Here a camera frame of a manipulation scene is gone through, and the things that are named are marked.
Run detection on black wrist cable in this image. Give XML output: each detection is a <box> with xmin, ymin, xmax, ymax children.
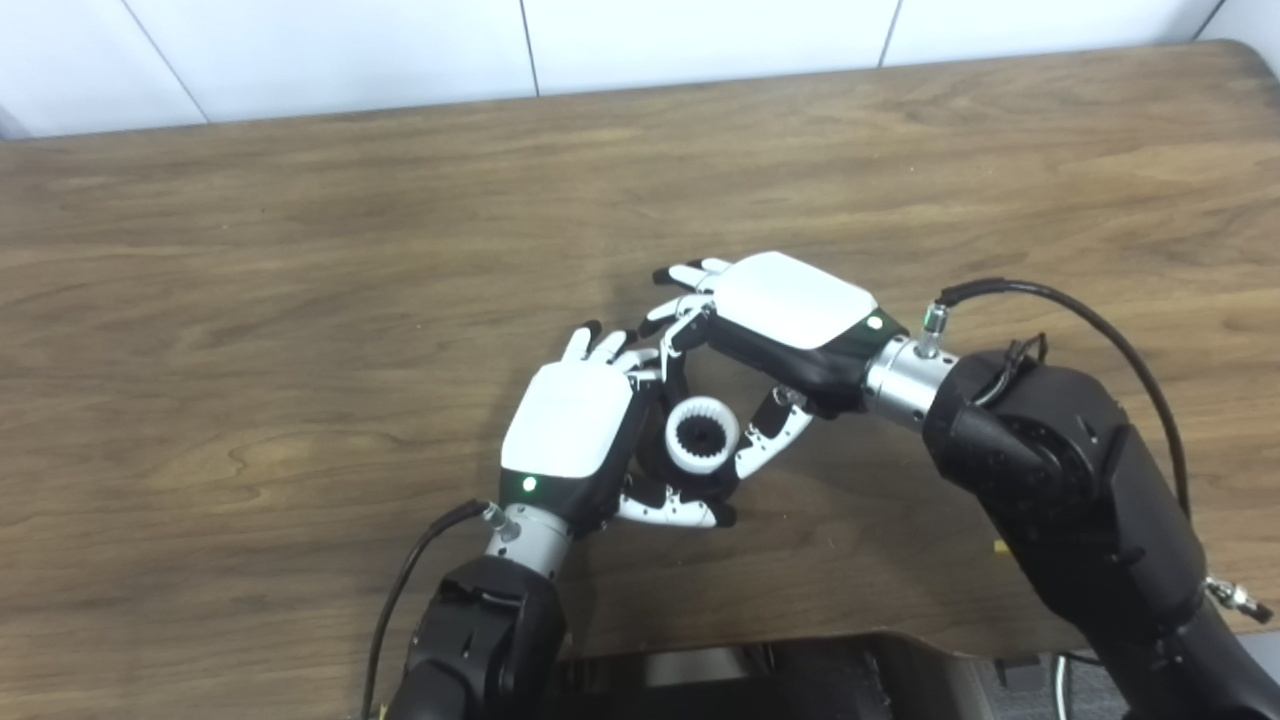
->
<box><xmin>920</xmin><ymin>278</ymin><xmax>1276</xmax><ymax>626</ymax></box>
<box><xmin>360</xmin><ymin>498</ymin><xmax>506</xmax><ymax>720</ymax></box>

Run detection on white ring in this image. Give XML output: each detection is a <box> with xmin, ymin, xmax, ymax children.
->
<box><xmin>665</xmin><ymin>396</ymin><xmax>742</xmax><ymax>475</ymax></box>

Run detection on black robot torso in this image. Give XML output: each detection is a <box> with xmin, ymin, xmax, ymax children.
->
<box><xmin>555</xmin><ymin>630</ymin><xmax>993</xmax><ymax>720</ymax></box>

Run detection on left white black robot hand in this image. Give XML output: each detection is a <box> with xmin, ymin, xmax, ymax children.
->
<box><xmin>500</xmin><ymin>320</ymin><xmax>741</xmax><ymax>536</ymax></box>

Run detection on thin black right arm wire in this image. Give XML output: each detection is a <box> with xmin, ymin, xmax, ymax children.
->
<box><xmin>985</xmin><ymin>335</ymin><xmax>1049</xmax><ymax>403</ymax></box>

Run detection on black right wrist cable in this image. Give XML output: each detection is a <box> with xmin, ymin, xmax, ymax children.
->
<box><xmin>920</xmin><ymin>278</ymin><xmax>1276</xmax><ymax>626</ymax></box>

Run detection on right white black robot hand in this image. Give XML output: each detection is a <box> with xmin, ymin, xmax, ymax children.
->
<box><xmin>638</xmin><ymin>250</ymin><xmax>911</xmax><ymax>481</ymax></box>

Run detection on round black part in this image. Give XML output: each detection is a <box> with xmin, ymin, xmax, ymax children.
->
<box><xmin>638</xmin><ymin>385</ymin><xmax>743</xmax><ymax>501</ymax></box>

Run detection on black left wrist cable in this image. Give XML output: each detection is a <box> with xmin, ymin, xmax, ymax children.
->
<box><xmin>360</xmin><ymin>498</ymin><xmax>506</xmax><ymax>720</ymax></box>

